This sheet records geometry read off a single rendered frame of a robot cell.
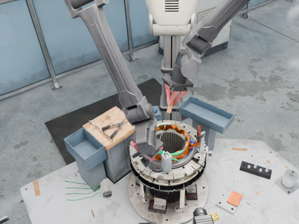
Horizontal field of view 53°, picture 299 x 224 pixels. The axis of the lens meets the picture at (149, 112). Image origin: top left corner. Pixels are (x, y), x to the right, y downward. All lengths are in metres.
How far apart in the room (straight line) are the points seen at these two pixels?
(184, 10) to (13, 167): 2.08
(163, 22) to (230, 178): 0.82
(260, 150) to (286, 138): 1.26
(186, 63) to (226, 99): 2.32
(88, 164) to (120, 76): 0.56
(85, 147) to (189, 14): 0.77
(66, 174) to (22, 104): 1.95
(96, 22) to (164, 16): 0.54
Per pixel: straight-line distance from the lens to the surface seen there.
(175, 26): 1.39
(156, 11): 1.36
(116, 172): 1.51
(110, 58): 0.88
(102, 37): 0.88
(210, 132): 1.51
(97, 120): 1.45
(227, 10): 0.93
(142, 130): 0.94
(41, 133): 3.07
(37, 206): 1.59
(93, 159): 1.34
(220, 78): 3.52
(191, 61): 0.94
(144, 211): 1.43
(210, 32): 0.97
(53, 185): 1.62
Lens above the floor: 2.05
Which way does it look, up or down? 42 degrees down
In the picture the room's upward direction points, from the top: 3 degrees counter-clockwise
